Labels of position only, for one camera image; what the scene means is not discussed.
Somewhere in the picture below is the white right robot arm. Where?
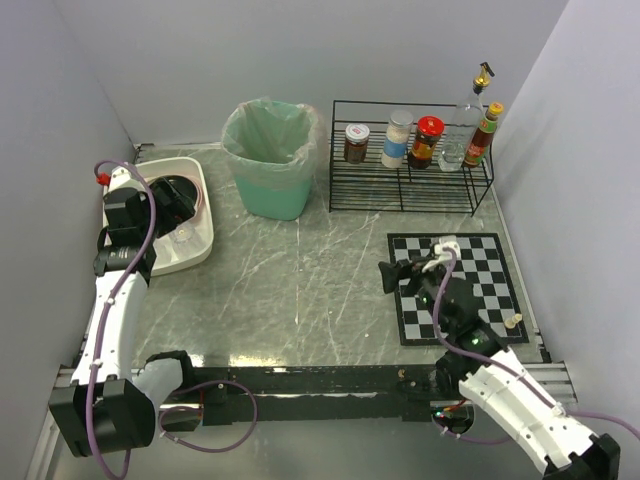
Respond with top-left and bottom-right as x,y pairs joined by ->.
378,258 -> 621,479

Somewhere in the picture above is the black white chessboard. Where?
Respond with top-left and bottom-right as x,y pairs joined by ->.
394,233 -> 529,346

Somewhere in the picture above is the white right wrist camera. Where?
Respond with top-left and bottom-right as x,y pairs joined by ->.
421,235 -> 461,273

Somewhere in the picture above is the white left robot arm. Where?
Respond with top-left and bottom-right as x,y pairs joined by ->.
49,175 -> 198,457

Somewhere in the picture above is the white jar blue label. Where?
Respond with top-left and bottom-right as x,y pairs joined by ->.
381,110 -> 413,169

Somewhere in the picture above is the clear wine glass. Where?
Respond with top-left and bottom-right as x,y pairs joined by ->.
169,223 -> 204,259

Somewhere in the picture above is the white plastic wash basin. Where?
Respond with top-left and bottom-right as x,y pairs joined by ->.
102,156 -> 215,278

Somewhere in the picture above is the green bin with pink bag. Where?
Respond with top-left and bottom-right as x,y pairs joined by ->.
221,97 -> 329,221

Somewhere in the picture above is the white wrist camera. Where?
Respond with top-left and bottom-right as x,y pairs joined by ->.
96,167 -> 143,195
421,235 -> 461,273

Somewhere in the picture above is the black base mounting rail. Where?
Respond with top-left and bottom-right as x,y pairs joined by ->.
161,364 -> 461,426

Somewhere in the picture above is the brown sauce bottle yellow cap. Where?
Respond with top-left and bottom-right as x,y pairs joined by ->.
463,102 -> 504,168

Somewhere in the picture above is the black wire dish rack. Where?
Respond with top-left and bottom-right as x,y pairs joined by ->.
329,99 -> 495,215

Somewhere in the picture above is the glass oil bottle gold spout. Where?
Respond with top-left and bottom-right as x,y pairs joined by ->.
437,62 -> 495,173

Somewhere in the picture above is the black small plate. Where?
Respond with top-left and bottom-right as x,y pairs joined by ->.
156,175 -> 198,219

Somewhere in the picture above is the silver lid spice jar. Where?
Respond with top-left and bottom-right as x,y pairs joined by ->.
343,124 -> 370,164

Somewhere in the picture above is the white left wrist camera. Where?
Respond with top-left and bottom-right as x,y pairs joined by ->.
96,167 -> 143,195

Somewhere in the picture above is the red lid sauce jar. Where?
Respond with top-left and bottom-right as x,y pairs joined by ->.
407,116 -> 445,169

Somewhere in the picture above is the white chess piece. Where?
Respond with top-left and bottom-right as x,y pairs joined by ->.
504,313 -> 523,329

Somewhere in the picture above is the pink plate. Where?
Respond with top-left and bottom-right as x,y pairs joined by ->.
171,176 -> 204,221

